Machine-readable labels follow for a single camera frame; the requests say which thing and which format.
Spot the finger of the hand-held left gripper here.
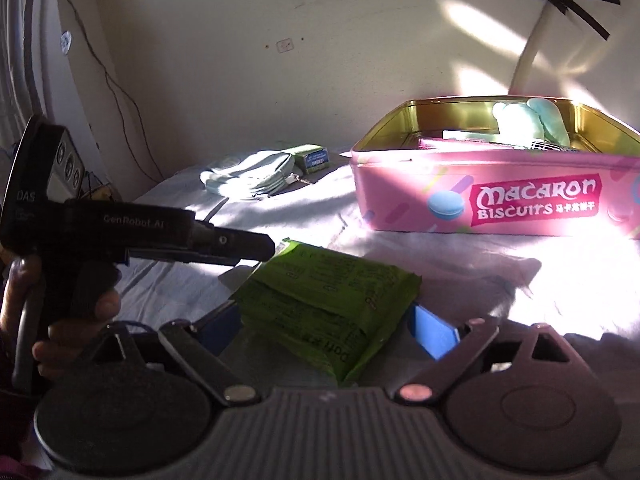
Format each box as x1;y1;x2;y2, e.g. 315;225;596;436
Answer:
192;225;277;262
126;249;262;267

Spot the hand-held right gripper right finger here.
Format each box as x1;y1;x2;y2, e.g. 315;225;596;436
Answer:
395;302;594;406

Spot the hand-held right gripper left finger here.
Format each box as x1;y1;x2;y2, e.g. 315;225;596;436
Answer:
82;300;263;406

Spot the green foil packet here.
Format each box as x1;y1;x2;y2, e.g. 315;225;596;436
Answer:
232;239;423;387

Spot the pink biscuit tin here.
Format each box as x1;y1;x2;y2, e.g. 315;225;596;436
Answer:
350;96;640;240

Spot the green plush toy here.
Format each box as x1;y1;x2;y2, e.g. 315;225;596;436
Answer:
491;98;572;149

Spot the person's left hand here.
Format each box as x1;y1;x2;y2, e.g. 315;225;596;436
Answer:
0;255;123;386

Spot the white bed sheet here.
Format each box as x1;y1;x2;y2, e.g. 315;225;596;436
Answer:
115;147;640;401

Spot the light blue fabric pouch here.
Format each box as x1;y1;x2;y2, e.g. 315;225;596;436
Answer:
200;150;297;202

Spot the small green box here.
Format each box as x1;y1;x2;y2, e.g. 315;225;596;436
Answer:
294;144;329;174

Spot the grey striped curtain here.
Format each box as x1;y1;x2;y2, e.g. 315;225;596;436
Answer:
0;0;67;161

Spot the metal wire rack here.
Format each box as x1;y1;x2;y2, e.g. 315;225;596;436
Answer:
80;172;121;202

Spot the black wall cable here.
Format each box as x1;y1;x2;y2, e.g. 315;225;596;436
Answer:
52;0;163;183

